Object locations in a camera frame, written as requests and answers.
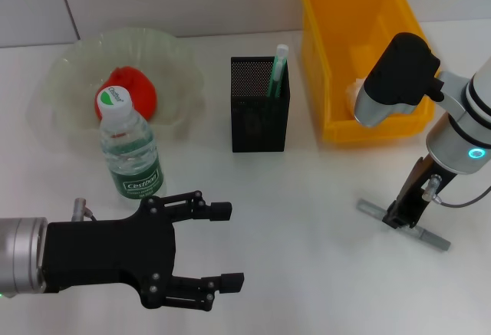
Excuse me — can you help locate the red-orange toy orange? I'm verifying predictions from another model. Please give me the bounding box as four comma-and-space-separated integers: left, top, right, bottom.
94, 65, 157, 123

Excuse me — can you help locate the black mesh pen holder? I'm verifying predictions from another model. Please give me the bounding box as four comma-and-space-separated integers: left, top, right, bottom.
229, 55, 291, 154

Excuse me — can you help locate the pale green glass fruit plate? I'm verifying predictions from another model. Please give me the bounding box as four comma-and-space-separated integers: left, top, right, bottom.
40, 26, 208, 148

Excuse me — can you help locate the clear green-label water bottle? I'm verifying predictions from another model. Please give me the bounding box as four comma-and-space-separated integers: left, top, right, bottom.
95, 86, 166, 201

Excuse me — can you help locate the left gripper cable with connector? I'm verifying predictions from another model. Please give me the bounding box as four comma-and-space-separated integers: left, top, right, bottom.
72, 197, 100, 222

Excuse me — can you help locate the yellow plastic bin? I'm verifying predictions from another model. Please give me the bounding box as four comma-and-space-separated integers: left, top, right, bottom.
298, 0, 441, 143

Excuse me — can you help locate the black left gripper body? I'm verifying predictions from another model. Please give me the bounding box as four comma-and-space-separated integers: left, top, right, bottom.
42, 195, 177, 310

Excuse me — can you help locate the grey marker pen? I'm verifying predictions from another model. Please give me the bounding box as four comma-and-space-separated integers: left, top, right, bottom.
356, 199, 452, 251

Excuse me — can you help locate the mint green utility knife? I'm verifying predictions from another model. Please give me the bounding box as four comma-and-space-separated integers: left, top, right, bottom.
267, 43, 289, 98

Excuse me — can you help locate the white paper ball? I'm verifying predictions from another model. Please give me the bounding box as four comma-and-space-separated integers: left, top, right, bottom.
346, 77, 366, 112

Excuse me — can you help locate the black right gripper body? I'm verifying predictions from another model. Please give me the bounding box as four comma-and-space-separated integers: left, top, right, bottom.
394, 156, 457, 223

